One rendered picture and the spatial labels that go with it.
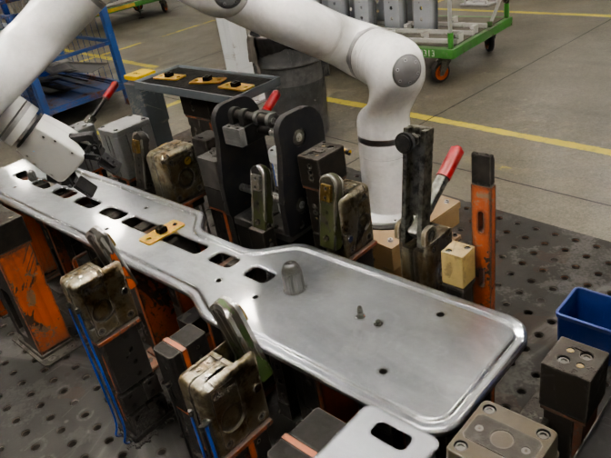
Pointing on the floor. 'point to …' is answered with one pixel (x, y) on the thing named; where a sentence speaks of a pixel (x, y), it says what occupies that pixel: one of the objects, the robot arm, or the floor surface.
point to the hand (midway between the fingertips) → (102, 178)
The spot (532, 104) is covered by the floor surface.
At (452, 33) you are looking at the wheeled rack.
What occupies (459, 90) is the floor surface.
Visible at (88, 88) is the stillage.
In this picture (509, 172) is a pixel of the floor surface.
